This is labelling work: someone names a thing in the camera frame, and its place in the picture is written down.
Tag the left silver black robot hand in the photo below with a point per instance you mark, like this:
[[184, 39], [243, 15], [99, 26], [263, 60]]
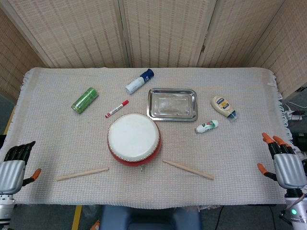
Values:
[[12, 175]]

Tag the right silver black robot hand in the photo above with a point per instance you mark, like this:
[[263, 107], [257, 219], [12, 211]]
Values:
[[290, 167]]

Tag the wooden drumstick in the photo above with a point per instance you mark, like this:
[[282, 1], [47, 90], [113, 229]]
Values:
[[188, 169], [82, 173]]

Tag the stainless steel rectangular tray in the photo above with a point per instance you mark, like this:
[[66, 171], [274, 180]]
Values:
[[171, 105]]

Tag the black box on floor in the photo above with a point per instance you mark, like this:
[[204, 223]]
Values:
[[301, 139]]

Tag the white power strip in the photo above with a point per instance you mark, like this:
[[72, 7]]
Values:
[[296, 117]]

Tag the beige woven tablecloth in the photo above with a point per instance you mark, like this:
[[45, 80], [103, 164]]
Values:
[[72, 143]]

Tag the beige mayonnaise squeeze bottle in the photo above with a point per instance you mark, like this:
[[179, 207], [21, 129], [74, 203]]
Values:
[[221, 105]]

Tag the small white green bottle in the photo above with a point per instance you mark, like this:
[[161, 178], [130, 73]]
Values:
[[206, 127]]

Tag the small orange floor object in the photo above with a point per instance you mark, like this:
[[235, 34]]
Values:
[[96, 225]]

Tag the green drink can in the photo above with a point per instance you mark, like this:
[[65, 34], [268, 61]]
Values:
[[85, 100]]

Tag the red white marker pen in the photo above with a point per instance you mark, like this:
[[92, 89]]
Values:
[[116, 109]]

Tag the red drum white skin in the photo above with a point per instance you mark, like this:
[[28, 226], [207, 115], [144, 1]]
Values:
[[133, 136]]

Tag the blue padded seat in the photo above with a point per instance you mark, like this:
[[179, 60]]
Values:
[[148, 219]]

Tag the white bottle blue cap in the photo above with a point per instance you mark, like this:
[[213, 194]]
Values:
[[138, 82]]

